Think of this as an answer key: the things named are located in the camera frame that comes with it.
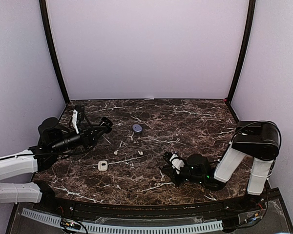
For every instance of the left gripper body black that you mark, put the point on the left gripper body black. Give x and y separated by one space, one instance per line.
85 141

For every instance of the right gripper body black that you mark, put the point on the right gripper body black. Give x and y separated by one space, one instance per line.
177 182

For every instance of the black earbud charging case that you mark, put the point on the black earbud charging case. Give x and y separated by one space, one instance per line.
107 123

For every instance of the beige earbud charging case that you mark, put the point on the beige earbud charging case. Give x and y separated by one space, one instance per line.
102 165

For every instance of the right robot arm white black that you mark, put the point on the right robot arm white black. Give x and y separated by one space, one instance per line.
260 140

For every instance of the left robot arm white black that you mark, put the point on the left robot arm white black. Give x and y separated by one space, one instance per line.
55 141

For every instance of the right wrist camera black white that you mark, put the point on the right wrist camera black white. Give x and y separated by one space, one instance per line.
174 161

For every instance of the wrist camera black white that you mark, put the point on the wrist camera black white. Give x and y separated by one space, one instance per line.
174 161
77 118

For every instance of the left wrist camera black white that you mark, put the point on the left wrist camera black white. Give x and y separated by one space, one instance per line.
77 118

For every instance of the black front table rail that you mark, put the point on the black front table rail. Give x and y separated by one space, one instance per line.
88 210

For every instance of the right circuit board with wires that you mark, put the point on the right circuit board with wires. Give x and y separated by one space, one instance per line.
253 217

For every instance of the circuit board with wires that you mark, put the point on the circuit board with wires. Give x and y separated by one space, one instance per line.
253 217
70 225

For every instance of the left circuit board with wires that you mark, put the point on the left circuit board with wires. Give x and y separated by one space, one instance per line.
70 225

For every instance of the grey slotted cable duct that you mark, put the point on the grey slotted cable duct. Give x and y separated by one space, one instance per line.
96 228

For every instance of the black frame post left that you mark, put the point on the black frame post left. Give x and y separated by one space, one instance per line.
52 50

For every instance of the black frame post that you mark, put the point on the black frame post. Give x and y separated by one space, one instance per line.
243 51
52 50

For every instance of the black frame post right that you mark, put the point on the black frame post right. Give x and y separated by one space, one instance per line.
243 51

